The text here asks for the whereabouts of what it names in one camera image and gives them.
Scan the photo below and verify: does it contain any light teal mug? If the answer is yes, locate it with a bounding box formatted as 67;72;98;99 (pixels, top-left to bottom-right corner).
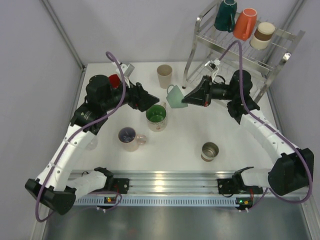
166;84;188;109

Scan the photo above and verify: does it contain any beige tumbler cup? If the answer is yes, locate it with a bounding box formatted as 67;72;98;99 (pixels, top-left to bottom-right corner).
156;64;173;89

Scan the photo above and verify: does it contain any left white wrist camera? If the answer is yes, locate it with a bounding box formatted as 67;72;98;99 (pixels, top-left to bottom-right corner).
120;63;135;78

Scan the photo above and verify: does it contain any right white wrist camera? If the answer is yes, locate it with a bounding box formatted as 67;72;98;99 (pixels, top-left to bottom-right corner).
204;58;221;76

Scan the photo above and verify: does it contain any small brown white cup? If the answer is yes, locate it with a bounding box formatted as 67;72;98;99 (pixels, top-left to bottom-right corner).
249;22;276;50

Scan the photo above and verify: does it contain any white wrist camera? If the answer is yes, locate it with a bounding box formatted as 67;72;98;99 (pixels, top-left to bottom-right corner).
204;58;221;76
120;63;135;78

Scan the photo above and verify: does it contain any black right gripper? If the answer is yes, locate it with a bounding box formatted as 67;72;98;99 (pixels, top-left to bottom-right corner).
182;75;237;108

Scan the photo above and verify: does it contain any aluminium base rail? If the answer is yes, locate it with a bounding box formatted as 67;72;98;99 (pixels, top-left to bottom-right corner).
111;170;233;195

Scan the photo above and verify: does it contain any pink purple mug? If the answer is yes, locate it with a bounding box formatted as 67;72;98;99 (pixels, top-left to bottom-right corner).
118;127;147;152

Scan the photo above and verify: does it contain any steel lined paper cup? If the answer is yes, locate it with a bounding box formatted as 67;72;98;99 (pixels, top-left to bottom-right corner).
201;142;220;162

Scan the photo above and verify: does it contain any orange mug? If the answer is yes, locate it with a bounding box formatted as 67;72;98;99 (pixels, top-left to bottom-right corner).
233;8;258;41

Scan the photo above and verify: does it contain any dark teal mug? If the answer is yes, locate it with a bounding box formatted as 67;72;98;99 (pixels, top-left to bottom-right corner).
214;0;238;33

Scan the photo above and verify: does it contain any clear glass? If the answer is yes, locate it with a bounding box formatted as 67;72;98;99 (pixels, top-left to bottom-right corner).
85;138;98;151

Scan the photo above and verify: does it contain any grey slotted cable duct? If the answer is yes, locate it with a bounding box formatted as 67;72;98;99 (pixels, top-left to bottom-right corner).
74;196;240;207

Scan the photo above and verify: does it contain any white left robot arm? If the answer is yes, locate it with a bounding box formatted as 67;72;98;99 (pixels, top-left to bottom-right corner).
25;74;160;215

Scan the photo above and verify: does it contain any stainless steel dish rack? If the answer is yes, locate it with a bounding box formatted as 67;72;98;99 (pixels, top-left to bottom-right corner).
182;0;305;102

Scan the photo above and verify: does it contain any green interior floral mug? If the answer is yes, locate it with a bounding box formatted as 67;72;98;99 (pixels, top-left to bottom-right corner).
145;101;168;132

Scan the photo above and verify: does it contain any red skull mug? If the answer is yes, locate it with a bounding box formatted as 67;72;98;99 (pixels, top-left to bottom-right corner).
108;74;121;89

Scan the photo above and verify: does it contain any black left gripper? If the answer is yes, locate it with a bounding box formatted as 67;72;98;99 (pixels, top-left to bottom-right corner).
101;74;159;112

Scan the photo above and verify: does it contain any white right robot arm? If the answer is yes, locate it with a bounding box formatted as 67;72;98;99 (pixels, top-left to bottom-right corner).
182;70;314;198

